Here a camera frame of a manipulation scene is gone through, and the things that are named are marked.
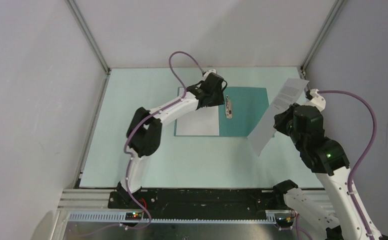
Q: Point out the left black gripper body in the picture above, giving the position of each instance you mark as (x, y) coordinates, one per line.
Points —
(216, 100)

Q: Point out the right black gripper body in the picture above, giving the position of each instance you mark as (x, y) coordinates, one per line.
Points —
(284, 124)

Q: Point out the printed white paper sheet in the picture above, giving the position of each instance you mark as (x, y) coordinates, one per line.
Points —
(201, 122)

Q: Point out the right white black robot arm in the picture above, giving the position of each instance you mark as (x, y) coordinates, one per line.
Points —
(327, 160)

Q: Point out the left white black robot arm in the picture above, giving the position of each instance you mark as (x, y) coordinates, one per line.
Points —
(145, 130)

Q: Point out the right controller board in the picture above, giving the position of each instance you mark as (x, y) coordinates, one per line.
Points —
(284, 222)

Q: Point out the controller board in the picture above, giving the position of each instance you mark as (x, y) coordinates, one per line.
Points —
(284, 222)
(133, 216)

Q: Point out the left controller board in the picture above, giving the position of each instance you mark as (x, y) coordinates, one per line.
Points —
(133, 216)

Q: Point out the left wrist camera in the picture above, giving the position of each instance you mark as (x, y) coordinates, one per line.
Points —
(213, 83)

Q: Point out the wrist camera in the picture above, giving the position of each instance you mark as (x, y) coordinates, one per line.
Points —
(314, 99)
(213, 83)

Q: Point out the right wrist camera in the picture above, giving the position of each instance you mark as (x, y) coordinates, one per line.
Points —
(314, 99)

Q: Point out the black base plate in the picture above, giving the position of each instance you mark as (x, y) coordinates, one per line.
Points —
(200, 203)

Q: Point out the aluminium frame rail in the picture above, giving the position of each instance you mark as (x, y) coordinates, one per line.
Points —
(94, 205)

